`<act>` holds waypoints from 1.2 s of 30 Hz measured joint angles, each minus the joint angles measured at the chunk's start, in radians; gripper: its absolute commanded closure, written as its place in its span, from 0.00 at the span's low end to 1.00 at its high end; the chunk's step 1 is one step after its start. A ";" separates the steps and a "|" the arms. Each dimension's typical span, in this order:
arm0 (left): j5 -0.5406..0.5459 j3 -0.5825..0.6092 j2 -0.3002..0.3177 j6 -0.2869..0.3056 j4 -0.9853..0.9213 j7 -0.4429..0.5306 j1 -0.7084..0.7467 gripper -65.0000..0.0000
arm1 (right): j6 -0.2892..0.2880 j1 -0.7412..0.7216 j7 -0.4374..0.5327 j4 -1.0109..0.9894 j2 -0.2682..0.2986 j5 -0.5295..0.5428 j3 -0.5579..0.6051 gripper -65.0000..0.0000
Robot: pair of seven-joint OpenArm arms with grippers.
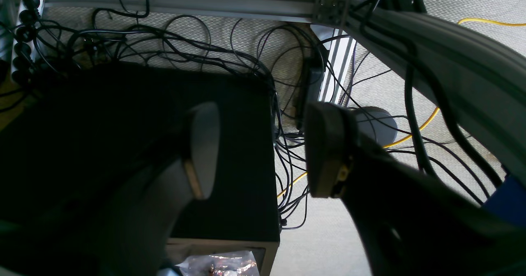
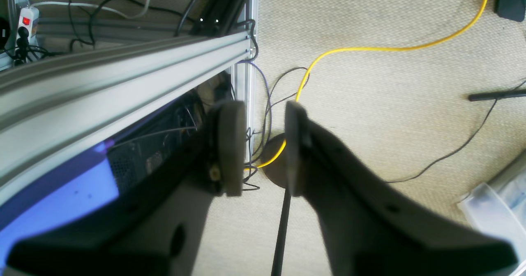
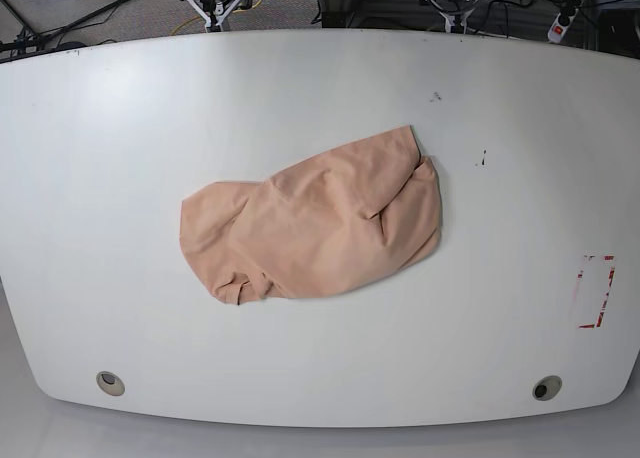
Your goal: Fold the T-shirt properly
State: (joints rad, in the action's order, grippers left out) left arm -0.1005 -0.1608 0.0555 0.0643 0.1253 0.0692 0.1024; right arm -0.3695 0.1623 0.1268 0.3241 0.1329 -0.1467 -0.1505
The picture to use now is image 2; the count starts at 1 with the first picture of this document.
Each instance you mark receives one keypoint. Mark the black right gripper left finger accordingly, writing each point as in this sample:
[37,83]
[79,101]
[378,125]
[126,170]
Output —
[155,228]

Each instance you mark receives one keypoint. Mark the aluminium frame rail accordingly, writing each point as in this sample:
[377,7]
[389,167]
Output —
[54,109]

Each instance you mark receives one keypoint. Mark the white power strip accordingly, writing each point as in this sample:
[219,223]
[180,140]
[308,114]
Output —
[26,30]

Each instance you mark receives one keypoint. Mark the clear plastic box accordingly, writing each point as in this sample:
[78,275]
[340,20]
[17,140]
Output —
[497,207]

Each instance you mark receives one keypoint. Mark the aluminium frame post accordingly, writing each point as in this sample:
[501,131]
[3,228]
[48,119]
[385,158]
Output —
[243,78]

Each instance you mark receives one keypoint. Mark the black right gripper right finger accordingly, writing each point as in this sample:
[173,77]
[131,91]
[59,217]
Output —
[371,229]

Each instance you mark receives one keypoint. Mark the black tripod leg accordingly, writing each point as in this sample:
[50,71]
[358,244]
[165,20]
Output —
[497,95]

